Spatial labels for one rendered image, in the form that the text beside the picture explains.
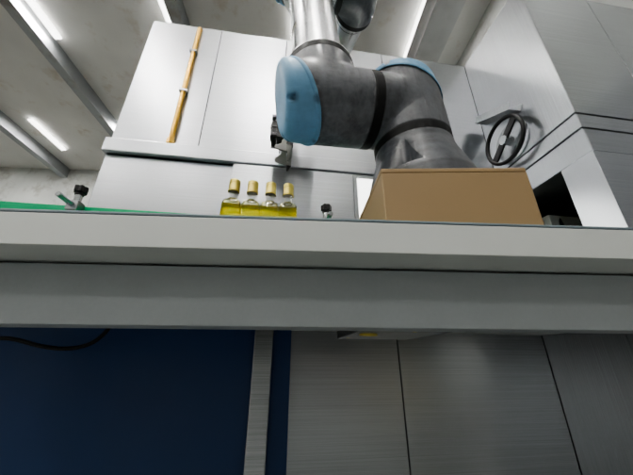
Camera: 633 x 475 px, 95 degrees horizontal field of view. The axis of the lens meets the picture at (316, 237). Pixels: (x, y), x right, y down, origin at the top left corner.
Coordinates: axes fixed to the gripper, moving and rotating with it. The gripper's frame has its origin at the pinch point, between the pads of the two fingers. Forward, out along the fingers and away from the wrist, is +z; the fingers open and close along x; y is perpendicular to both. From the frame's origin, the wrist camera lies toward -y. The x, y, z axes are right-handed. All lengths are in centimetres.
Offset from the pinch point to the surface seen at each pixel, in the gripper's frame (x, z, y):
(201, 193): -14.6, 6.0, 31.7
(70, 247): 56, 54, 20
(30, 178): -844, -490, 836
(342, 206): -12.1, 8.7, -21.0
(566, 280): 55, 55, -30
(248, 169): -11.8, -4.6, 15.4
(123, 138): -14, -16, 64
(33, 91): -510, -533, 615
